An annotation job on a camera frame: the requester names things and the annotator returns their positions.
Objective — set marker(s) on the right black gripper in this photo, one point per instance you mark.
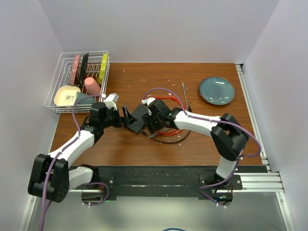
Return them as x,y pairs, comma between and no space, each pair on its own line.
148,118

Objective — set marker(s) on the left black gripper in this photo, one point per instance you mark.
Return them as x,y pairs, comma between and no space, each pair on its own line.
119,123

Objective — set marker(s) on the black network switch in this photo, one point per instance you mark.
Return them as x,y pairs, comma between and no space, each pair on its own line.
138,113

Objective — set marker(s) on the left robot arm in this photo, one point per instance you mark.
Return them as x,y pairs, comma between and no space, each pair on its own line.
51,177

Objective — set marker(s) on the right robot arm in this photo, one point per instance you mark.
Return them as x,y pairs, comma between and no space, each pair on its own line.
225,131

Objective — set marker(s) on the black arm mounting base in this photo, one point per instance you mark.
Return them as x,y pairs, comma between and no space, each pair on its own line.
155,181

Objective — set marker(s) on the dark teal cup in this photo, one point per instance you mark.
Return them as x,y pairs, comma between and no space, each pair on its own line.
83,99

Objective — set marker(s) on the pink cup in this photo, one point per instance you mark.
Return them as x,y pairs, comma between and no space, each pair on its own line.
92,86

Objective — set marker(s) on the teal ceramic plate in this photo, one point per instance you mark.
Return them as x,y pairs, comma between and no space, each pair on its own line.
217,91

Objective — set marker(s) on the yellow-green plate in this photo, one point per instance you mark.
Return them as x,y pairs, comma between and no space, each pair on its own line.
103,68

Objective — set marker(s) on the cream square bowl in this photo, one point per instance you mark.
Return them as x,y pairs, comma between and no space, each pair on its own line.
66,95

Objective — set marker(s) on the black plate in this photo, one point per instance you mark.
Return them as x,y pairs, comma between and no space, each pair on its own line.
83,68

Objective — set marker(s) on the pink plate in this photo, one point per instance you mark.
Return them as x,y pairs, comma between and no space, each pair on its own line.
73,75

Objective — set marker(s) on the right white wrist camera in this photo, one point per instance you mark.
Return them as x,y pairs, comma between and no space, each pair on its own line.
148,101

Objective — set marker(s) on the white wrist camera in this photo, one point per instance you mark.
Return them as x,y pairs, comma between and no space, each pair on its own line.
111,100
148,101

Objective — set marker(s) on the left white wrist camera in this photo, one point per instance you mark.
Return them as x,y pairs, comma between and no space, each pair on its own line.
111,100

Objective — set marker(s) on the white wire dish rack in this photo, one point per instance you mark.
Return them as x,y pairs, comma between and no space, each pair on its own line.
62,75

